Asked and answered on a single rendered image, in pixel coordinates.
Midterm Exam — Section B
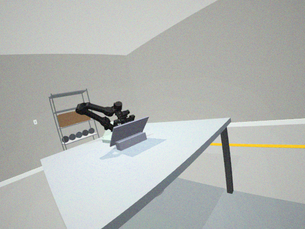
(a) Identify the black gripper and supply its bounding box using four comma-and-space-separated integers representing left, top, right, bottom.
113, 112, 135, 127

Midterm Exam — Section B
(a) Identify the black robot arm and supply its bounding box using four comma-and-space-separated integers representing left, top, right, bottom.
76, 101, 130, 132

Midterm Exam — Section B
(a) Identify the light grey switch panel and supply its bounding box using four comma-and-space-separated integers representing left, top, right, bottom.
110, 116, 149, 151

